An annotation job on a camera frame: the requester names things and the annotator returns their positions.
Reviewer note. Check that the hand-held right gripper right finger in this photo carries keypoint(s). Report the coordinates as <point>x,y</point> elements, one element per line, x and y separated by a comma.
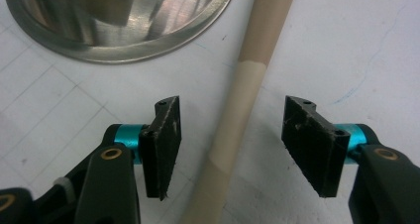
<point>313,151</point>

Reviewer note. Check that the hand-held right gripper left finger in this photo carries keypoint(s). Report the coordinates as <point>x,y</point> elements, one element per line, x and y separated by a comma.
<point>161,151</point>

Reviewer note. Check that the beige slotted spatula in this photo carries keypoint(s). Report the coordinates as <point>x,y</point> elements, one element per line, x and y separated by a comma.
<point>244,101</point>

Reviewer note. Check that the steel utensil stand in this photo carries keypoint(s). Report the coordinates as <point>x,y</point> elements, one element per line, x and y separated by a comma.
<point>99,19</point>

